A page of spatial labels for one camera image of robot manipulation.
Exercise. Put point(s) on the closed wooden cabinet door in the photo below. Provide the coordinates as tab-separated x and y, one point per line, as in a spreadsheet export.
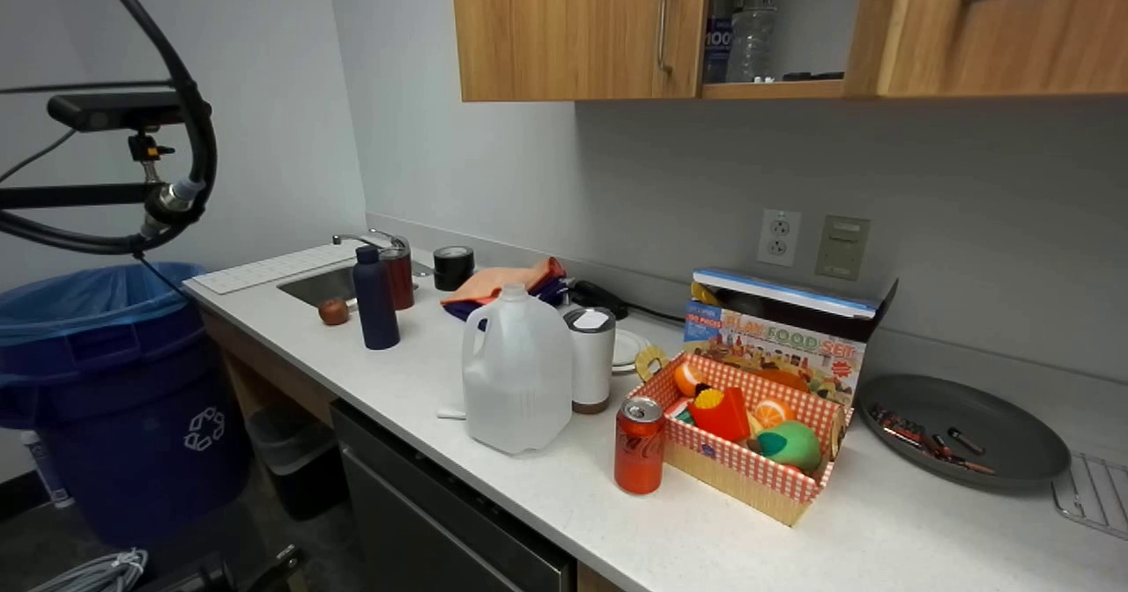
564	28

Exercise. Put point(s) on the open wooden cabinet door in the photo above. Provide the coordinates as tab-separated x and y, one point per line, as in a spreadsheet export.
1013	50

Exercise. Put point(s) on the dark blue cloth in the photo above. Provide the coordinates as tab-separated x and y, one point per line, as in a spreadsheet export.
546	292

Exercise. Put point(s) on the orange cloth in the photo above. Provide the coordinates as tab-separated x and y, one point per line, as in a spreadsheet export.
502	282

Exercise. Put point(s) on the white tumbler with lid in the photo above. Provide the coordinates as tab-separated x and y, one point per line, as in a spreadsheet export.
591	363

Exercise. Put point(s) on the white round plate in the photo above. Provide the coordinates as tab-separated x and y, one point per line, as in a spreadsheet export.
629	350

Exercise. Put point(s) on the black tape roll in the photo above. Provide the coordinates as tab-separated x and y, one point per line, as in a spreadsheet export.
453	269

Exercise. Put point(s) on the translucent plastic jug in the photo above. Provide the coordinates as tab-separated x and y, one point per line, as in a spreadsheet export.
517	381

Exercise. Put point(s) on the dark red bottle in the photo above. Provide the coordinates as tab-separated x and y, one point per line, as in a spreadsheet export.
401	282

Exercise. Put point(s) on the dark blue bottle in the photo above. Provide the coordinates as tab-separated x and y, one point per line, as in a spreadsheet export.
376	306

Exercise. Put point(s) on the red drink can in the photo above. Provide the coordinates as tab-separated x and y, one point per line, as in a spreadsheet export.
639	451

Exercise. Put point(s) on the silver tap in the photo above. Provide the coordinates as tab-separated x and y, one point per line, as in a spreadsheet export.
370	240

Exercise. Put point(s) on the red toy fries box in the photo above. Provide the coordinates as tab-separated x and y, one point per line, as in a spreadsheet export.
723	416

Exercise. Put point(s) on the toy food set box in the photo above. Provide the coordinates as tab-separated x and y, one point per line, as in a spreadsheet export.
775	345

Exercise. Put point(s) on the brown red apple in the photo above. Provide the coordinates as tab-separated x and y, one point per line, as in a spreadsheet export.
334	312

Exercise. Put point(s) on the steel sink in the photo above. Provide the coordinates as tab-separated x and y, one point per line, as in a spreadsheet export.
322	286

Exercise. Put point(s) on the toy orange slice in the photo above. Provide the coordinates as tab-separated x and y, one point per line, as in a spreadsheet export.
774	414

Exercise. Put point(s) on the red checked cardboard box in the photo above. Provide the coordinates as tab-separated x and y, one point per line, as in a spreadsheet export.
740	477

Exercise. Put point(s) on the blue packet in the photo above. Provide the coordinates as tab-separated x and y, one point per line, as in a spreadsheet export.
716	50

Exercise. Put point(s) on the green toy fruit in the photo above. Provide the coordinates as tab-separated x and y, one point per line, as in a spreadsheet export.
793	445

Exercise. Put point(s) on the black dishwasher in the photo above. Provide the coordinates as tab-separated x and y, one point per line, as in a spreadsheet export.
414	521

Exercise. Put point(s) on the clear plastic water bottle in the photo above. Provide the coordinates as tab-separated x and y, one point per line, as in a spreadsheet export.
752	33

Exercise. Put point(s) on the small black waste bin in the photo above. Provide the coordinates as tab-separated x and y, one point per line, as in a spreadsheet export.
300	469

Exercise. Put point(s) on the heap of pens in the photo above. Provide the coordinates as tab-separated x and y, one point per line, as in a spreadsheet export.
916	438

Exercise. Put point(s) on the black clamp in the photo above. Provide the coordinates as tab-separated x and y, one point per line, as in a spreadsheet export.
264	570

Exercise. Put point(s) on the blue recycling bin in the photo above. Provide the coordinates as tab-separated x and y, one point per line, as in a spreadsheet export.
123	407

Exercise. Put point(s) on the dark grey round pan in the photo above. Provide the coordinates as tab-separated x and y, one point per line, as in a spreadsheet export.
1005	416

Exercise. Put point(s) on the white wall socket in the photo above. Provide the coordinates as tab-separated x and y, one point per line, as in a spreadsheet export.
779	238

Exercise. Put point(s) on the wooden wall cabinet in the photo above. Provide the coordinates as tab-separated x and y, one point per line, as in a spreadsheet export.
564	37

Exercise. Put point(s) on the grey switch plate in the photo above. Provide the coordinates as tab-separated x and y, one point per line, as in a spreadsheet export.
842	248

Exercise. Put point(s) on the camera on mount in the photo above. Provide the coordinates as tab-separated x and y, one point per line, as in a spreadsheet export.
115	109

